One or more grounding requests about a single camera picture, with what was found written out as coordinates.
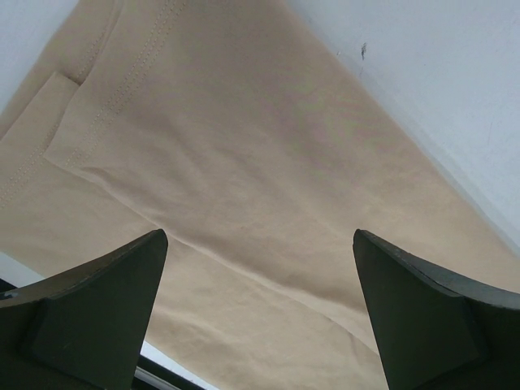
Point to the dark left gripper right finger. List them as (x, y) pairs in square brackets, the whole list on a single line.
[(435, 328)]

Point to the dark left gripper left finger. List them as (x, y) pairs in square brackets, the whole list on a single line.
[(137, 265)]

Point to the beige t shirt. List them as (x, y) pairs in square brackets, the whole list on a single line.
[(231, 127)]

